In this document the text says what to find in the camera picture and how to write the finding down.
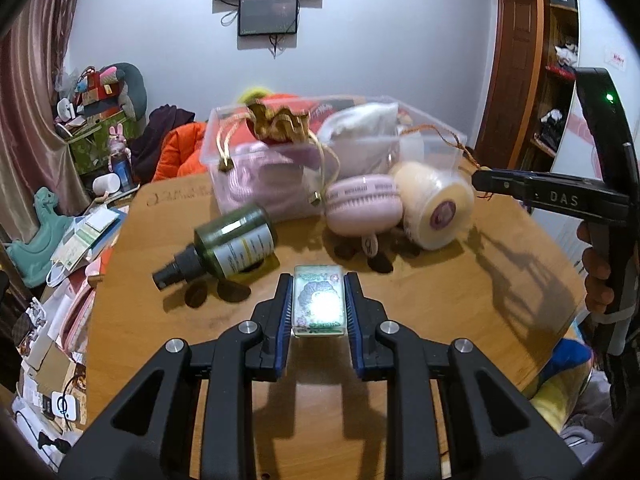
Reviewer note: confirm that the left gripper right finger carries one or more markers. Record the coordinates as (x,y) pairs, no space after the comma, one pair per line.
(492,430)

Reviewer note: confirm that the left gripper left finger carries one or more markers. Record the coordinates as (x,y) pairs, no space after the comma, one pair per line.
(146,432)

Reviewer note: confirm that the small green patterned box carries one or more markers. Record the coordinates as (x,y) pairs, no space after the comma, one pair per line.
(319,307)

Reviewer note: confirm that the white drawstring cloth bag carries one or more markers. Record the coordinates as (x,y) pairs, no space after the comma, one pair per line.
(368,120)

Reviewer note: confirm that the red pouch with gold trim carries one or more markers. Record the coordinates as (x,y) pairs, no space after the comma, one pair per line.
(278,126)

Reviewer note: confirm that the right hand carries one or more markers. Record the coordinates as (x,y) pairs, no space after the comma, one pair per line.
(598,295)

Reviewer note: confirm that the dark green spray bottle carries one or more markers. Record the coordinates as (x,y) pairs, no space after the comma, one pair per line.
(222,248)

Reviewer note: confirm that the teal rocking horse toy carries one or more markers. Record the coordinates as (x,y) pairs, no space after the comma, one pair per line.
(33,259)

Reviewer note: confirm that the wooden bookshelf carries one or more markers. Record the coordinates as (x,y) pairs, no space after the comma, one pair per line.
(532,84)

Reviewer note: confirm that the pink macaron-shaped case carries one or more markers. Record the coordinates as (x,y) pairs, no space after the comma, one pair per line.
(363,207)

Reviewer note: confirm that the orange down jacket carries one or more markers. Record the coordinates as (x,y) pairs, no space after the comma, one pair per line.
(181,149)

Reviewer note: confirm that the dark purple garment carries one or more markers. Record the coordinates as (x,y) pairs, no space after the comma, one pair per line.
(145,149)

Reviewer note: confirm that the clear plastic storage bin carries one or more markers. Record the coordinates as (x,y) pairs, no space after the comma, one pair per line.
(280,177)

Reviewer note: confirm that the pile of toys and boxes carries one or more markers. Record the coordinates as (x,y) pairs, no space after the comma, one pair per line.
(110,98)

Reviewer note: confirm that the pink striped curtain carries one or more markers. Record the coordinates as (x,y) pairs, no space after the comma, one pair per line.
(33,156)

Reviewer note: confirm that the small wall monitor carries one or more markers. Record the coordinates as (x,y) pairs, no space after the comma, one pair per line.
(267,17)

